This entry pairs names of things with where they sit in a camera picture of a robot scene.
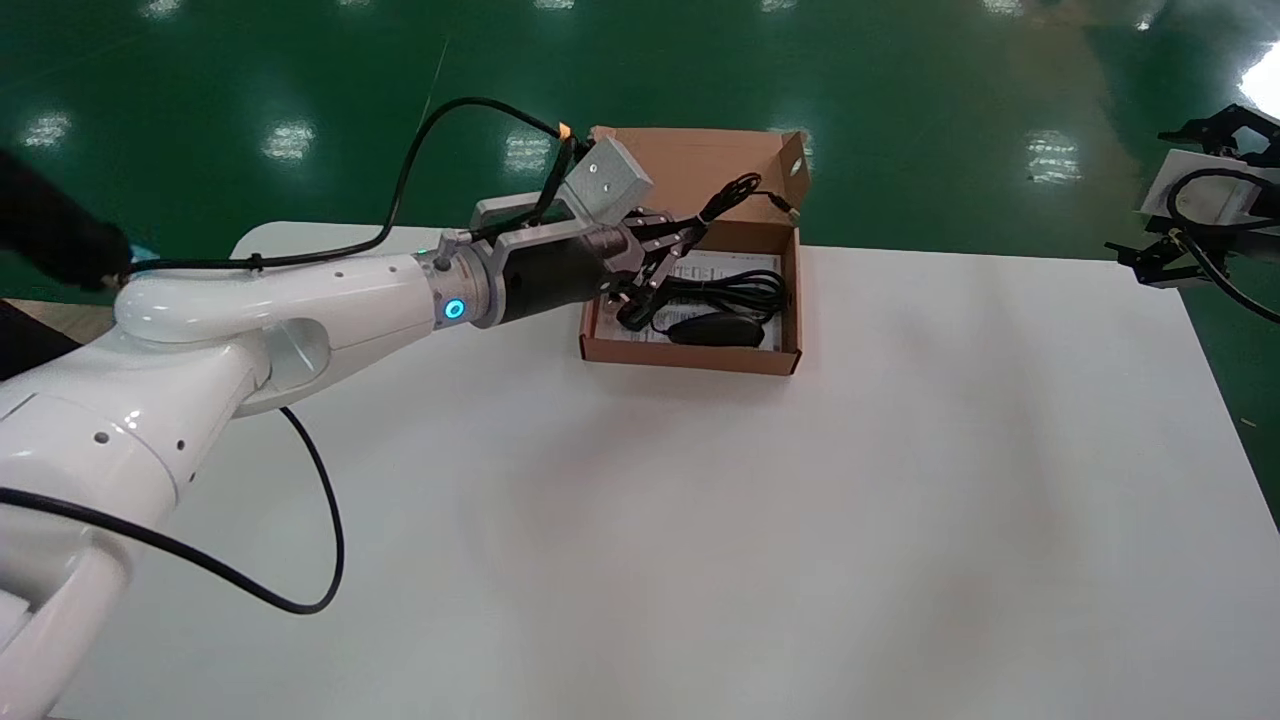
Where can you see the white printed paper manual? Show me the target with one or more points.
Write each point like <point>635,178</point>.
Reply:
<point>720,265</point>

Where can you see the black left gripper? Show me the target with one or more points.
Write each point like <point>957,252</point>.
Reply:
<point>555,275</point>

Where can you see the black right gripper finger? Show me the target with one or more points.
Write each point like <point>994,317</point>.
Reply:
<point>1165,262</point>
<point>1235,125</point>

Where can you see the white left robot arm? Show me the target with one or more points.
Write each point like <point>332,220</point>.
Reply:
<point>200,330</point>

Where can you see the person in black trousers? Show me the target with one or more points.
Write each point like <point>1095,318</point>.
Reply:
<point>50,230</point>

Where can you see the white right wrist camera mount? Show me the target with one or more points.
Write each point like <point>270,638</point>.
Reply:
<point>1225,205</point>

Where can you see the brown cardboard storage box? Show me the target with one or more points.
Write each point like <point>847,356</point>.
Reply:
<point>690,160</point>

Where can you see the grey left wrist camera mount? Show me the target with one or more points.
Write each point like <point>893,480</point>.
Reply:
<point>605,180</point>

